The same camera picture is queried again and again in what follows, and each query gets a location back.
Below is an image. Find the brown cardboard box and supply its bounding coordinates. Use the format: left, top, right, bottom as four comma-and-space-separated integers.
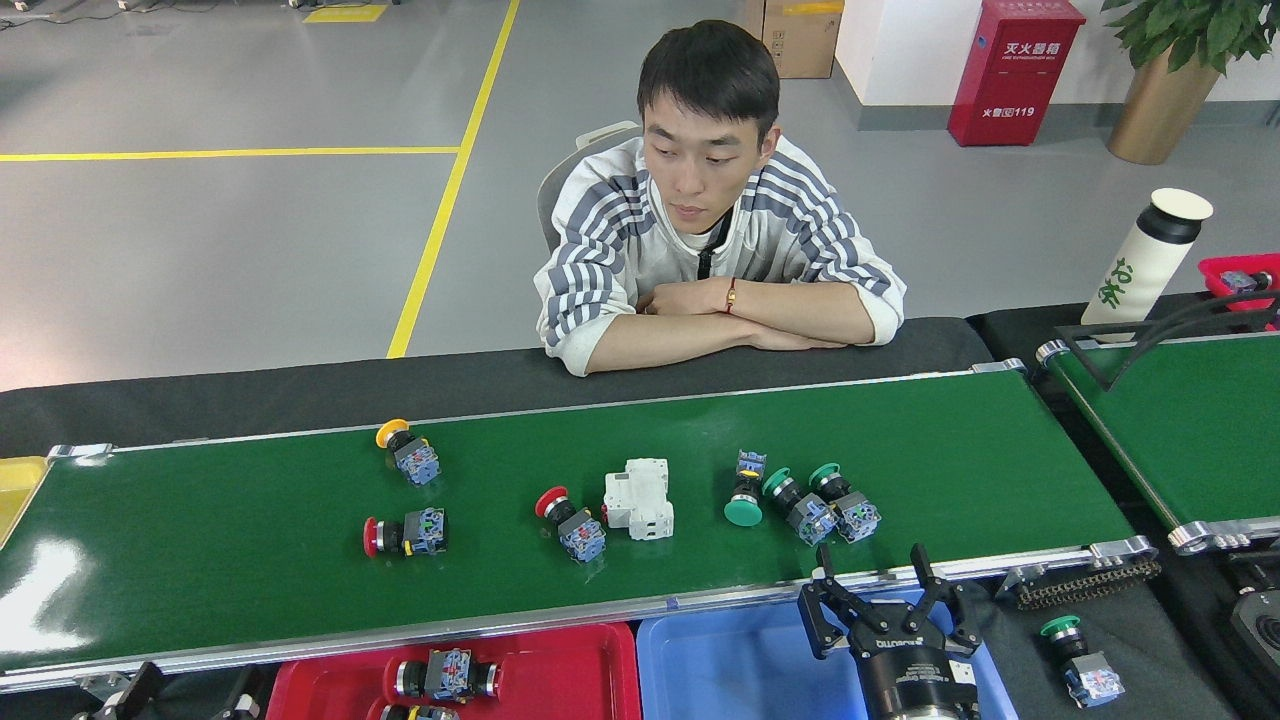
742, 0, 846, 80

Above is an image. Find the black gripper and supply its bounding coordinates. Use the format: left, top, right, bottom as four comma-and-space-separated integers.
796, 543, 988, 717

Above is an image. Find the grey chair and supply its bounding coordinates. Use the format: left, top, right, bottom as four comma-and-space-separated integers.
536, 120, 646, 256

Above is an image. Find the thick black cable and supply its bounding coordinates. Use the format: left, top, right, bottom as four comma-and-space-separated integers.
1128, 288, 1280, 351

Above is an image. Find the person's left hand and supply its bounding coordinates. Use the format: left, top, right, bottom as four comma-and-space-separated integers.
637, 278, 731, 319

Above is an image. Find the long green conveyor belt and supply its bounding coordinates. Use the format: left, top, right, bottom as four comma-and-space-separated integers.
0, 358, 1163, 696

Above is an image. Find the black triangular guide frame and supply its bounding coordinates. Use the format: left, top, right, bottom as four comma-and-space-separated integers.
1053, 290, 1280, 393

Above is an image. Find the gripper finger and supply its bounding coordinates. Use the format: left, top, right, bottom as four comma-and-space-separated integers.
72, 660, 168, 720
212, 665, 273, 720

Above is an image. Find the red plastic tray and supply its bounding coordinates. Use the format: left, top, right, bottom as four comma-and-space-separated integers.
265, 622, 643, 720

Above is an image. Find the red fire extinguisher cabinet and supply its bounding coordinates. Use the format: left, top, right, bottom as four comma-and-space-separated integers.
947, 0, 1087, 148

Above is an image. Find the small red bin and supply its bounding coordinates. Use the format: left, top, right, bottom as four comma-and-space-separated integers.
1197, 252, 1280, 331

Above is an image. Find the white bottle with black cap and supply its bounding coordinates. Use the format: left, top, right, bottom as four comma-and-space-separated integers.
1080, 187, 1215, 343

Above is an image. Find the white circuit breaker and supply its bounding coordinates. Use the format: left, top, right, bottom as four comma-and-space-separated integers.
602, 457, 676, 542

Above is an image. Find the potted plant in gold pot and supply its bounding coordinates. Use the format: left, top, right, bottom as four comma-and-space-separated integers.
1100, 0, 1280, 166

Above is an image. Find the person's right hand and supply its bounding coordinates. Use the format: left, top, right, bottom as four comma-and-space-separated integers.
745, 322, 851, 353

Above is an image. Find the short green conveyor belt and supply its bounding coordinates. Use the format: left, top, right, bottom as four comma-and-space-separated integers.
1035, 330, 1280, 556

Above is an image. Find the person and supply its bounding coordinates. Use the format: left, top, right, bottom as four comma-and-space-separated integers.
533, 20, 909, 379

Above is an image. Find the yellow plastic bin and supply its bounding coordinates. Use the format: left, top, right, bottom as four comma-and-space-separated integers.
0, 456, 51, 549

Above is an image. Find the yellow push button switch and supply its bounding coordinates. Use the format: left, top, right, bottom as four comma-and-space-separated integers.
375, 418, 442, 488

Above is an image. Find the black conveyor drive chain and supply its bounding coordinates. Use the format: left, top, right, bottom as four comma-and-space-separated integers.
1015, 558, 1164, 611

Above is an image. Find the green push button switch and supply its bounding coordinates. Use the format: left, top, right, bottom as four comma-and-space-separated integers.
723, 449, 770, 529
1039, 614, 1127, 710
807, 461, 883, 545
761, 466, 840, 548

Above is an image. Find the blue plastic tray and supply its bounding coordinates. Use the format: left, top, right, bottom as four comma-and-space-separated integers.
636, 585, 1021, 720

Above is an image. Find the black joystick controller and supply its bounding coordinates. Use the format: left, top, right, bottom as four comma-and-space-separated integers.
1228, 588, 1280, 681

